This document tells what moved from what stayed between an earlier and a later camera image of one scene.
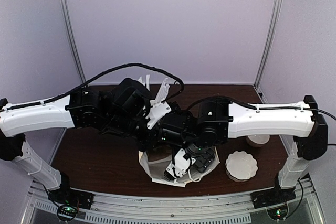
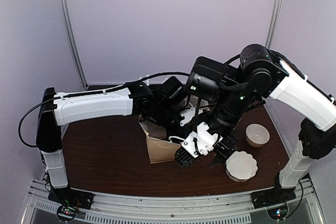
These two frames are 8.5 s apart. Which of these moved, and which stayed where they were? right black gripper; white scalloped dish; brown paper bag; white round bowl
Moved: right black gripper; brown paper bag
Stayed: white round bowl; white scalloped dish
